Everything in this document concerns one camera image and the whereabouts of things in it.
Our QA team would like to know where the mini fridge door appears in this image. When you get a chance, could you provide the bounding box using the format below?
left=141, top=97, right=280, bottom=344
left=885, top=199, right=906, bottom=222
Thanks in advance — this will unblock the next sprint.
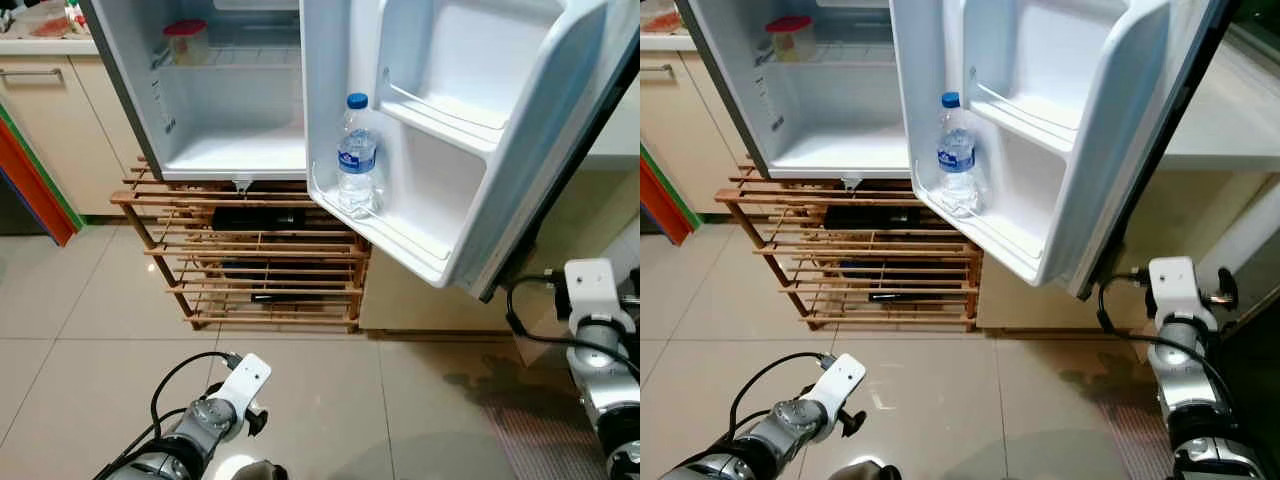
left=888, top=0, right=1236, bottom=301
left=300, top=0, right=641, bottom=303

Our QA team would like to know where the clear food box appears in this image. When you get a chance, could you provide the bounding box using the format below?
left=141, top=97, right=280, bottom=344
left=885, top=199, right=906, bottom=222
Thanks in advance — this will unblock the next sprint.
left=645, top=5, right=686, bottom=36
left=28, top=8, right=79, bottom=41

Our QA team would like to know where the wooden slatted rack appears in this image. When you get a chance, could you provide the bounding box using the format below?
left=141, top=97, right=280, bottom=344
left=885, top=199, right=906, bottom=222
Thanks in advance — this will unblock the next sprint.
left=110, top=155, right=373, bottom=333
left=715, top=155, right=986, bottom=331

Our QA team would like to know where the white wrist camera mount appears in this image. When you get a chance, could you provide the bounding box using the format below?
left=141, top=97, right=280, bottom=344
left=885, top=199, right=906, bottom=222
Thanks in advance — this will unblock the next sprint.
left=800, top=352, right=868, bottom=441
left=207, top=352, right=273, bottom=423
left=563, top=258, right=623, bottom=326
left=1147, top=256, right=1208, bottom=323

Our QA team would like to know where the pink floor mat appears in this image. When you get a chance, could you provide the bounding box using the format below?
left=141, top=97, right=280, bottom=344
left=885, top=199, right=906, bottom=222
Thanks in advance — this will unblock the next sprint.
left=478, top=370, right=606, bottom=480
left=1090, top=375, right=1181, bottom=480

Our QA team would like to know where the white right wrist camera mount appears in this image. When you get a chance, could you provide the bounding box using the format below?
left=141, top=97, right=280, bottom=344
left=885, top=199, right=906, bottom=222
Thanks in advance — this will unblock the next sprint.
left=1147, top=256, right=1208, bottom=323
left=563, top=258, right=623, bottom=326

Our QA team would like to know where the clear water bottle blue cap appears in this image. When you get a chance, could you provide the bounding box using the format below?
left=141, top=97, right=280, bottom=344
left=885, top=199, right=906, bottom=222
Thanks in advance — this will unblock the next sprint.
left=935, top=91, right=981, bottom=218
left=335, top=92, right=382, bottom=217

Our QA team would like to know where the green flat board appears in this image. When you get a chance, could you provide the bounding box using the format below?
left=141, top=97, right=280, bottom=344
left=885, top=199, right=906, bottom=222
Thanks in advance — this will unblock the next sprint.
left=640, top=143, right=698, bottom=236
left=0, top=100, right=85, bottom=233

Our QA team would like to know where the black shoe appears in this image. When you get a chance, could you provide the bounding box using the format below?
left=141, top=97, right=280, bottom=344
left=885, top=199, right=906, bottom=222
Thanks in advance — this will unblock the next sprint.
left=212, top=205, right=307, bottom=232
left=822, top=205, right=916, bottom=231

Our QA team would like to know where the orange flat board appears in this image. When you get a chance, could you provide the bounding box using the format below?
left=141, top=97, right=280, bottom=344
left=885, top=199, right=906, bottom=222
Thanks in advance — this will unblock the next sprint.
left=0, top=118, right=79, bottom=248
left=640, top=150, right=694, bottom=247

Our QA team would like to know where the beige kitchen cabinet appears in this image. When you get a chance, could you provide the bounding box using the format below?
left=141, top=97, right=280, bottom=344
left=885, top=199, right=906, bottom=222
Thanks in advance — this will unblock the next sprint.
left=640, top=30, right=756, bottom=216
left=0, top=35, right=141, bottom=218

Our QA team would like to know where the white wire fridge shelf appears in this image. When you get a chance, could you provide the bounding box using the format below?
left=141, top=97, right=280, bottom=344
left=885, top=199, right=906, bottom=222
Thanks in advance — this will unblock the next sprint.
left=765, top=45, right=896, bottom=69
left=165, top=45, right=306, bottom=71

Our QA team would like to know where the grey robot leg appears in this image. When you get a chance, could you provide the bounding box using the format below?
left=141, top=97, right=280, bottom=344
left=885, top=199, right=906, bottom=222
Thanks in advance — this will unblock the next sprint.
left=825, top=455, right=901, bottom=480
left=215, top=455, right=291, bottom=480

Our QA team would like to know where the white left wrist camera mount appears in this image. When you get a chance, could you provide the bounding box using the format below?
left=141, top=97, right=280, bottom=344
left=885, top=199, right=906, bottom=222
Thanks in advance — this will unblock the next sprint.
left=800, top=352, right=868, bottom=441
left=207, top=352, right=273, bottom=423

